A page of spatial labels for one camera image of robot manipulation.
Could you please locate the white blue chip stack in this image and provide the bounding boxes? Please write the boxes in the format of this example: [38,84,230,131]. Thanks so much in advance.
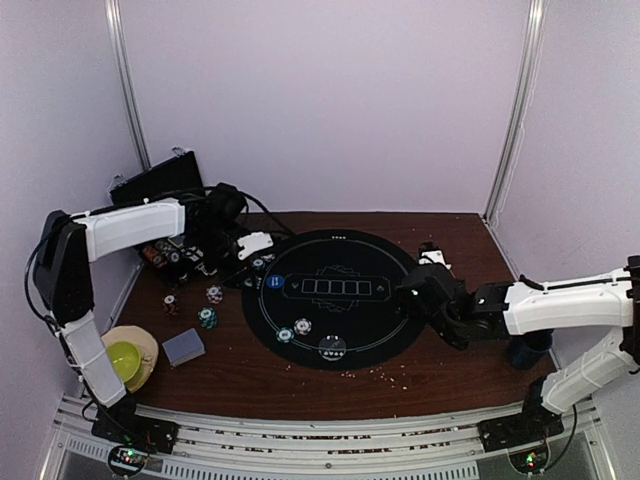
[293,318,313,336]

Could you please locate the left aluminium frame post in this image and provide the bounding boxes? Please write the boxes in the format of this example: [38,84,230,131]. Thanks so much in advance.
[104,0,151,171]

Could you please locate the clear dealer button disc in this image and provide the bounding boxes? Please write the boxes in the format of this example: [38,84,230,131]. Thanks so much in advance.
[318,335,347,362]

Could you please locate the aluminium frame post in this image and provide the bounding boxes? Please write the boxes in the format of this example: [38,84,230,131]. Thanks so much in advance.
[483,0,547,225]
[104,0,151,171]

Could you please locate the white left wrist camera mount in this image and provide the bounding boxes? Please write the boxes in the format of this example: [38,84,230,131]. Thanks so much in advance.
[236,232,274,261]

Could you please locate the right aluminium frame post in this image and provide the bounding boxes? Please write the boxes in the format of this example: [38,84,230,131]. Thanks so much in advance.
[483,0,547,225]

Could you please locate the green chip stack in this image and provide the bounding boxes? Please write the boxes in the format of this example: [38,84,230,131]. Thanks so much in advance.
[197,307,218,330]

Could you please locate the black poker chip case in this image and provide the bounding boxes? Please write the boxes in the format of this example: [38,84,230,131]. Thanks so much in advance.
[108,146,221,289]

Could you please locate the beige plate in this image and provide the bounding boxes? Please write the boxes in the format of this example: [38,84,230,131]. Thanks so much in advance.
[102,326,159,393]

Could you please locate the red brown chip stack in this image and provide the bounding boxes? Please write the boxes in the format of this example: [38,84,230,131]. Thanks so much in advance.
[162,294,178,316]

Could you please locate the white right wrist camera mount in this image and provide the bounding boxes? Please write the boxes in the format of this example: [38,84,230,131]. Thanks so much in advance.
[417,241,451,269]

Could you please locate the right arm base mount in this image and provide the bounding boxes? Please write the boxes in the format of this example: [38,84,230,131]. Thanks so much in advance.
[477,402,564,475]

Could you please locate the green plastic bowl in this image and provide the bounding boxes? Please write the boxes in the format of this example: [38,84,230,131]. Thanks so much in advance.
[107,341,142,383]

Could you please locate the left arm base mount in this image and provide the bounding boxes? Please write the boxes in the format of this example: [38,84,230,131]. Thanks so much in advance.
[91,396,179,479]

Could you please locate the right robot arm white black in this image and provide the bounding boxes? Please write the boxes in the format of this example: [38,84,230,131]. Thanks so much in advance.
[394,256,639,442]

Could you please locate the round black poker mat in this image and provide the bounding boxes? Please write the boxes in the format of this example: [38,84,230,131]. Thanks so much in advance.
[242,230,426,371]

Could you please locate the blue small blind button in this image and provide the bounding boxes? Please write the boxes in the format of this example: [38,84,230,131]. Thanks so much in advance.
[265,274,285,290]

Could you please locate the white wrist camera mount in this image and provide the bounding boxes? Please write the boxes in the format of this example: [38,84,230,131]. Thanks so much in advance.
[236,232,274,261]
[417,241,451,269]

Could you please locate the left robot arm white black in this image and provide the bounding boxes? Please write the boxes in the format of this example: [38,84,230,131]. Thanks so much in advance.
[24,183,275,444]

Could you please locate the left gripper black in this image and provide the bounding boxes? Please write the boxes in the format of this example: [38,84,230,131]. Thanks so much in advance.
[189,225,257,291]

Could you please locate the aluminium front rail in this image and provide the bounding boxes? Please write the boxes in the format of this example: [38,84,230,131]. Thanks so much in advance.
[49,393,601,480]

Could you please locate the green fifty chip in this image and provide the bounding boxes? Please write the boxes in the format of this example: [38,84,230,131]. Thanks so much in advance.
[276,327,294,343]

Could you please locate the dark blue mug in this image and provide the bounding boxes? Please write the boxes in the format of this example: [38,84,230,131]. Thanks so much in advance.
[506,330,553,371]

